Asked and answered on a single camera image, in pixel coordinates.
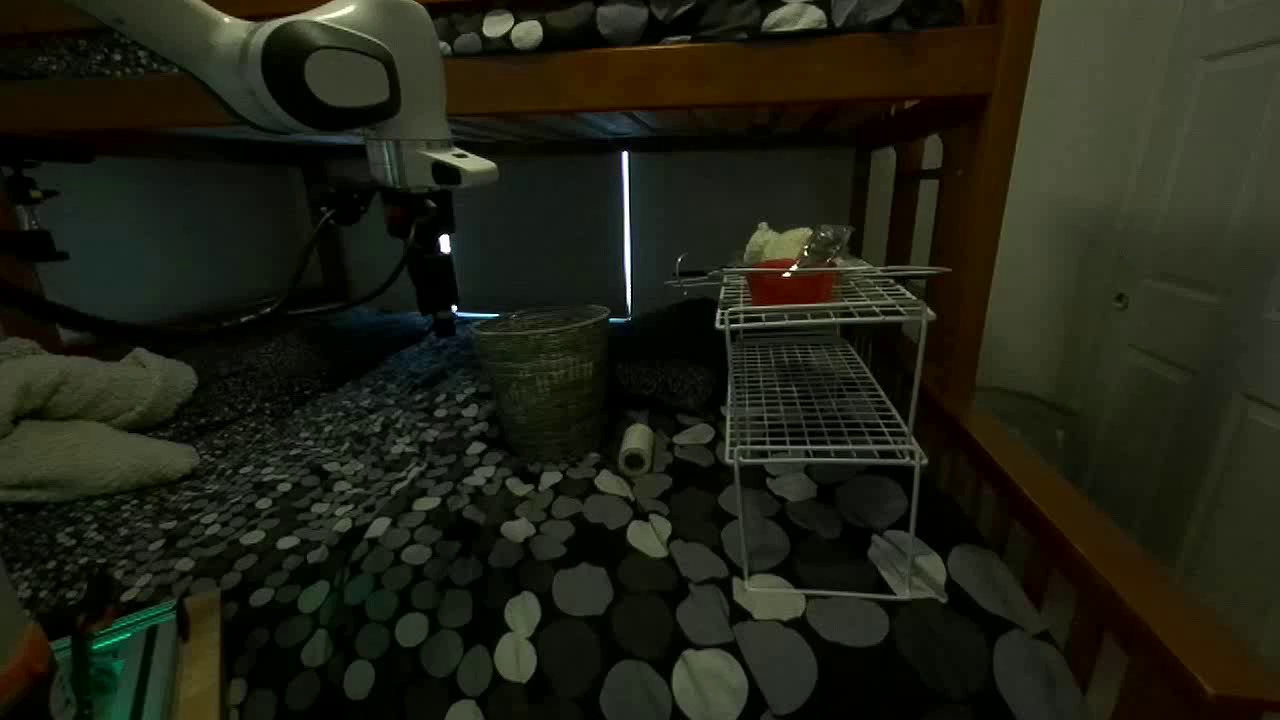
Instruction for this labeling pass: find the white panel door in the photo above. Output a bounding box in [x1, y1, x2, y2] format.
[976, 0, 1280, 664]

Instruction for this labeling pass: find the spotted bunk mattress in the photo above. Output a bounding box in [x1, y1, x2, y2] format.
[432, 0, 969, 57]

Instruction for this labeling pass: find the red bowl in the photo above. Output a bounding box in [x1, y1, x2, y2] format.
[745, 260, 846, 307]

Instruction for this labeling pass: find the white wire rack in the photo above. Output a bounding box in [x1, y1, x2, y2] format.
[712, 272, 952, 607]

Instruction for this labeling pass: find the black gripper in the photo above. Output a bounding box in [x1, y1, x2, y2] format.
[379, 179, 464, 337]

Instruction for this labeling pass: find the woven wicker basket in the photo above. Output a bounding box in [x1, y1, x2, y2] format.
[468, 306, 616, 467]

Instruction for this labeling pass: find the dark spotted bedspread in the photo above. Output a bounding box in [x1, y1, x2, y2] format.
[0, 307, 1092, 720]

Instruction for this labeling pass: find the white plush toy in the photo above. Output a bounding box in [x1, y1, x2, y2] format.
[742, 220, 816, 269]

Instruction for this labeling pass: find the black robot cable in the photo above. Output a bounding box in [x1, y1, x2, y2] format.
[0, 197, 430, 343]

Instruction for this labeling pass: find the green lit box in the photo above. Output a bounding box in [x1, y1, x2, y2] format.
[49, 597, 185, 720]

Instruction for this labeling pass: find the wooden bunk bed frame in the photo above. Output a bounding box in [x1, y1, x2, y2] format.
[0, 0, 1280, 720]

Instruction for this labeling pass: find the dark window blind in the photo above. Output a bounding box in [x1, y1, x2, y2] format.
[628, 146, 860, 322]

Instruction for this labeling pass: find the white folded blanket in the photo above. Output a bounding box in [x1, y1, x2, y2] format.
[0, 331, 205, 508]

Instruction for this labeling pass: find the blue cloth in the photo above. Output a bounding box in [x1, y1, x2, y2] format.
[313, 307, 479, 387]

